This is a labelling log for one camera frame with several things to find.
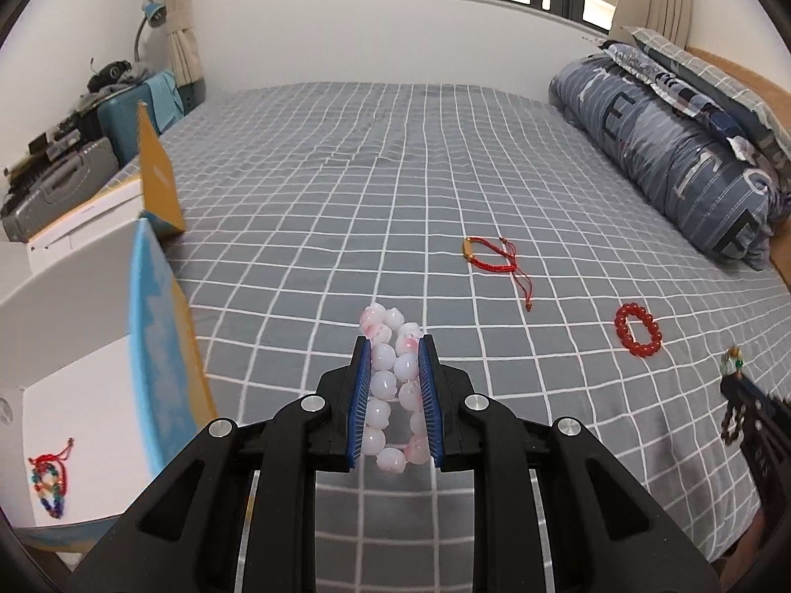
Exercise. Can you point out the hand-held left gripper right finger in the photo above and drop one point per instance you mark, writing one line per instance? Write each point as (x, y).
(431, 407)

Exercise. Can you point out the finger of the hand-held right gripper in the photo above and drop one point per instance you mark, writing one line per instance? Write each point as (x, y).
(754, 392)

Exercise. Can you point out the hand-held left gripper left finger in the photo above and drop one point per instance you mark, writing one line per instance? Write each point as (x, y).
(360, 407)

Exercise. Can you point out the blue and yellow cardboard box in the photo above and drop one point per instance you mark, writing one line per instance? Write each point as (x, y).
(80, 432)

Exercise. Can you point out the folded blue grey quilt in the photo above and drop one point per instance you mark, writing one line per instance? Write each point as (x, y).
(667, 154)

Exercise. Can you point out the wooden headboard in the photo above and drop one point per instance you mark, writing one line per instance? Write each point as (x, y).
(748, 71)

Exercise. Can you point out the grey checked pillow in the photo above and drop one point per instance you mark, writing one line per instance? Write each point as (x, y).
(710, 68)

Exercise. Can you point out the light blue cloth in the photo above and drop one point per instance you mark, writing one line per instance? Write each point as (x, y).
(164, 99)

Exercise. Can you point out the grey suitcase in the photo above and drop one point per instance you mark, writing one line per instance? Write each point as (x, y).
(62, 191)

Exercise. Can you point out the teal suitcase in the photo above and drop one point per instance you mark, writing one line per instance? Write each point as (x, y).
(120, 123)

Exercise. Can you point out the black headphones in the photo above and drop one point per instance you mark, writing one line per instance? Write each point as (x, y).
(111, 74)

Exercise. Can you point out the beige tied curtain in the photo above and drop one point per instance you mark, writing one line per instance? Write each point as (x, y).
(182, 31)

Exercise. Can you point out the blue desk lamp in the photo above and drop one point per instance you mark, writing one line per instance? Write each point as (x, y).
(154, 12)

